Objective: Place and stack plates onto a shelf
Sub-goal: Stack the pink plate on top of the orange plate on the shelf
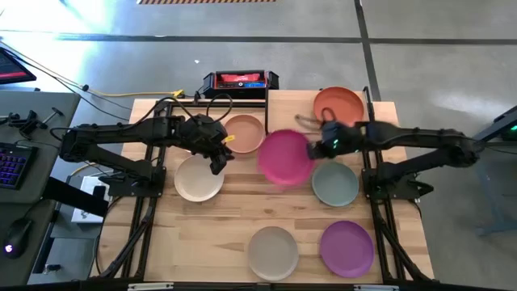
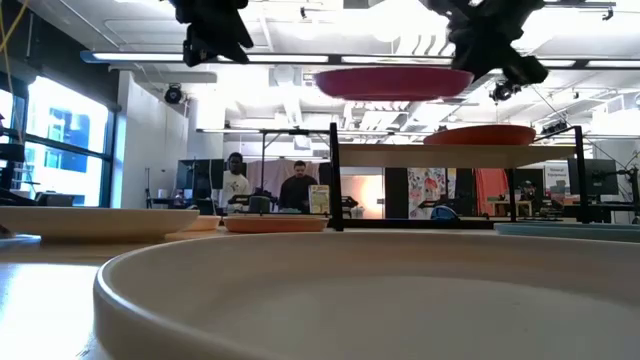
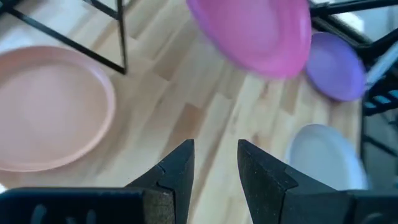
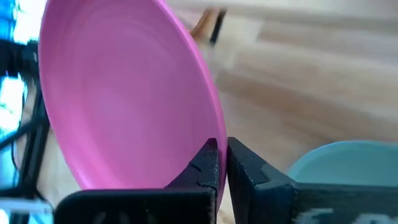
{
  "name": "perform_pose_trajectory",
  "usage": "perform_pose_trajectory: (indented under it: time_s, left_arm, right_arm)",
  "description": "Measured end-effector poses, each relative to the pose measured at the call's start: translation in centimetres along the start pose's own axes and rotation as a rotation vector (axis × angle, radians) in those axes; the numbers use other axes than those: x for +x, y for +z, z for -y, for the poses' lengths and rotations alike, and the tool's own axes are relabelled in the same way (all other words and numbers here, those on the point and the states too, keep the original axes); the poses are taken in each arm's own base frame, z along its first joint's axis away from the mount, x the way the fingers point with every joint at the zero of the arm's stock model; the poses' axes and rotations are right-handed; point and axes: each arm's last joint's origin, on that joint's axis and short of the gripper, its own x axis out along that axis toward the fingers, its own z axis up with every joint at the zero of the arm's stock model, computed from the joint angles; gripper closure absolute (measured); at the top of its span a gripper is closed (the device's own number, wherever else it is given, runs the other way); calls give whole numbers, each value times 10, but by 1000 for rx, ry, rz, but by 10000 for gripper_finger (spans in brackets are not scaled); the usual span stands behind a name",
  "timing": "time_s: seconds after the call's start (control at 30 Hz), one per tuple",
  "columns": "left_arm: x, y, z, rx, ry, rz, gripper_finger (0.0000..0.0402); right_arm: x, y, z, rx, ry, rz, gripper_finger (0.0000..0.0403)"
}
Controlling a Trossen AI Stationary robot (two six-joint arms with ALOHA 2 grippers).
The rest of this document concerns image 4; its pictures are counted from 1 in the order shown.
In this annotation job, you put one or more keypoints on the magenta plate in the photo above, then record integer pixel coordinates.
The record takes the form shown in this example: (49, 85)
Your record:
(124, 93)

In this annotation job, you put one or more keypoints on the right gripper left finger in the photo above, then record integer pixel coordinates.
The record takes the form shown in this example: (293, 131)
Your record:
(192, 205)

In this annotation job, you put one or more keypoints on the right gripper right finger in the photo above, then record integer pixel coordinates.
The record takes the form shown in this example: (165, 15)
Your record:
(264, 199)

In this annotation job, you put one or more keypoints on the black aluminium rig frame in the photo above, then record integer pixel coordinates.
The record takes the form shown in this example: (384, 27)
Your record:
(34, 133)

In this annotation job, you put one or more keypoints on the tan plate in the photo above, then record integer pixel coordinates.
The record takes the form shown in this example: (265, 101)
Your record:
(202, 28)

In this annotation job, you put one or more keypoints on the teal plate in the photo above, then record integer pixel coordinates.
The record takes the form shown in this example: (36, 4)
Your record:
(348, 165)

